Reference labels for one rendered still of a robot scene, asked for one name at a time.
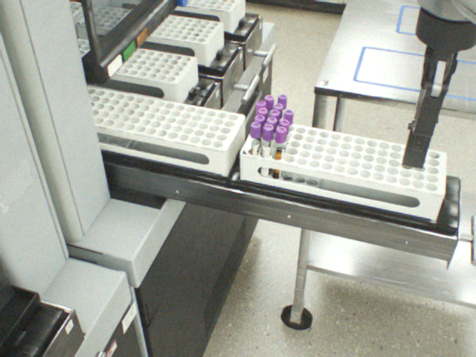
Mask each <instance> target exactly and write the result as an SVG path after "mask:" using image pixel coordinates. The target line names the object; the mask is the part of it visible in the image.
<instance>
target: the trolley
mask: <svg viewBox="0 0 476 357"><path fill-rule="evenodd" d="M419 9H420V5H419V4H418V2H416V1H408V0H348V1H347V6H346V7H345V10H344V13H343V15H342V17H341V21H340V22H339V25H338V28H337V30H336V32H335V35H334V37H333V39H332V42H331V45H330V47H329V50H328V52H327V55H326V57H325V60H324V63H323V67H322V69H321V71H320V74H319V75H318V78H317V81H316V84H315V89H314V94H315V103H314V111H313V117H312V128H316V129H324V130H325V128H326V121H327V111H328V105H329V97H337V99H336V105H335V114H334V120H333V126H332V132H340V133H341V130H342V124H343V119H344V110H345V105H346V100H354V101H359V102H364V103H372V104H377V105H382V106H390V107H395V108H399V109H407V110H412V111H416V110H417V108H416V103H417V101H418V99H419V93H420V90H421V80H422V64H423V59H424V53H425V47H426V45H425V44H423V43H422V42H420V41H419V40H418V39H417V36H416V34H415V27H416V24H417V19H418V15H419ZM457 60H458V64H457V67H456V71H455V72H454V73H453V74H452V76H451V80H450V83H449V92H448V94H446V97H445V99H444V101H443V105H442V108H441V110H440V114H439V115H443V116H448V117H453V118H460V119H465V120H473V121H476V46H474V47H473V48H470V49H469V50H467V51H459V52H458V56H457ZM474 215H476V194H475V193H468V192H464V191H461V206H460V232H462V233H466V234H471V217H472V216H474ZM311 240H312V243H311ZM307 269H309V270H313V271H318V272H321V273H324V274H330V275H333V276H336V277H343V278H346V279H349V280H354V281H358V282H362V283H366V284H370V285H373V286H379V287H382V288H386V289H391V290H394V291H401V292H406V293H409V294H413V295H419V296H421V297H424V298H430V299H434V300H439V301H442V302H446V303H451V304H454V305H458V306H464V307H467V308H473V309H476V266H473V265H472V264H471V243H470V242H460V241H459V242H458V244H457V247H456V249H455V252H454V255H453V257H452V259H451V264H450V266H449V269H448V271H447V261H445V260H439V259H436V258H432V257H427V256H423V255H420V254H414V253H410V252H403V251H398V250H394V249H391V248H385V247H381V246H377V245H371V244H368V243H365V242H359V241H355V240H352V239H346V238H343V237H337V236H333V235H330V234H324V233H321V232H317V231H315V233H314V236H313V238H312V231H311V230H307V229H304V228H301V230H300V243H299V251H298V259H297V271H296V278H295V292H294V300H293V305H290V306H286V307H284V308H283V310H282V312H281V314H280V319H281V321H282V322H283V323H284V324H285V325H286V326H288V327H290V328H292V329H296V330H305V329H308V328H310V327H311V325H312V321H313V316H312V313H311V312H310V311H309V310H308V309H305V308H304V304H305V301H303V299H304V293H305V287H306V276H307Z"/></svg>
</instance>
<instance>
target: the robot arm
mask: <svg viewBox="0 0 476 357"><path fill-rule="evenodd" d="M416 2H418V4H419V5H420V9H419V15H418V19H417V22H416V27H415V34H416V37H417V39H418V40H419V41H420V42H422V43H423V44H425V45H426V47H425V53H424V59H423V64H422V80H421V90H420V93H419V99H418V101H417V103H416V113H415V114H414V120H413V121H412V122H411V123H409V124H408V128H407V129H409V133H408V139H407V142H406V145H405V151H404V153H403V160H402V165H403V166H406V167H417V168H421V169H422V168H423V167H424V164H425V160H426V156H427V154H428V149H429V147H430V141H431V136H432V135H433V134H434V128H435V126H436V124H438V121H439V118H438V117H439V114H440V110H441V108H442V105H443V101H444V99H445V97H446V94H448V92H449V83H450V80H451V76H452V74H453V73H454V72H455V71H456V67H457V64H458V59H457V56H458V52H459V51H467V50H469V49H470V48H473V47H474V46H476V0H416Z"/></svg>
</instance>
